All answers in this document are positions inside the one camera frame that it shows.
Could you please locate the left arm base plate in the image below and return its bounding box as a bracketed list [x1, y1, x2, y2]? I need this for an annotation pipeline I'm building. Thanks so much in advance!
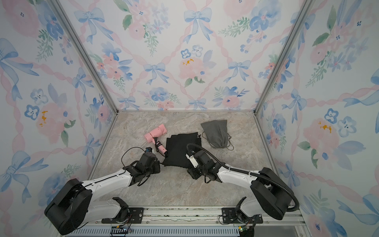
[101, 207, 144, 225]

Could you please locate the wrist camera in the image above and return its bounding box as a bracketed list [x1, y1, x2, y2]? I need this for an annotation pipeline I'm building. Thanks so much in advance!
[186, 154, 198, 168]
[145, 147, 154, 156]

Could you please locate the plain black pouch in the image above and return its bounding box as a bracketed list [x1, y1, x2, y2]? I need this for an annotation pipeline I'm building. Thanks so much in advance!
[162, 132, 201, 168]

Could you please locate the grey drawstring pouch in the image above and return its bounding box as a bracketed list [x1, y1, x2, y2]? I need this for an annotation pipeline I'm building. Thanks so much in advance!
[200, 119, 235, 151]

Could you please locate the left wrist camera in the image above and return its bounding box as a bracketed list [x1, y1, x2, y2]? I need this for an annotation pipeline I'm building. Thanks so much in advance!
[145, 147, 154, 156]

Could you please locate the aluminium front rail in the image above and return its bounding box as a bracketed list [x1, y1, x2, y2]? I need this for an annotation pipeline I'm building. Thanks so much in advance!
[69, 206, 311, 237]

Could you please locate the pink hair dryer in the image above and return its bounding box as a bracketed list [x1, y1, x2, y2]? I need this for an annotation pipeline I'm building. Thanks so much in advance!
[144, 124, 168, 157]

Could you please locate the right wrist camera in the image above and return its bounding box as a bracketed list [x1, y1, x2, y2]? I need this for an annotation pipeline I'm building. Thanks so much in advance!
[186, 154, 198, 168]

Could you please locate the black corrugated cable conduit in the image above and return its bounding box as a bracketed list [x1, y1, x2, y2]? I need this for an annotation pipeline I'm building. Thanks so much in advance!
[186, 143, 300, 212]

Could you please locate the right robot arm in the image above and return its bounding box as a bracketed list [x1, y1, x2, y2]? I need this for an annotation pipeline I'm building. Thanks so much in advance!
[186, 151, 294, 224]

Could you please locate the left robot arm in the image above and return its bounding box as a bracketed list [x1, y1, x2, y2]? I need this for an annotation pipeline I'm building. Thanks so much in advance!
[44, 151, 160, 235]

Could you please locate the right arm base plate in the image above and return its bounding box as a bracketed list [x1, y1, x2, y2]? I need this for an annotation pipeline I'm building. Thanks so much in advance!
[219, 207, 263, 225]

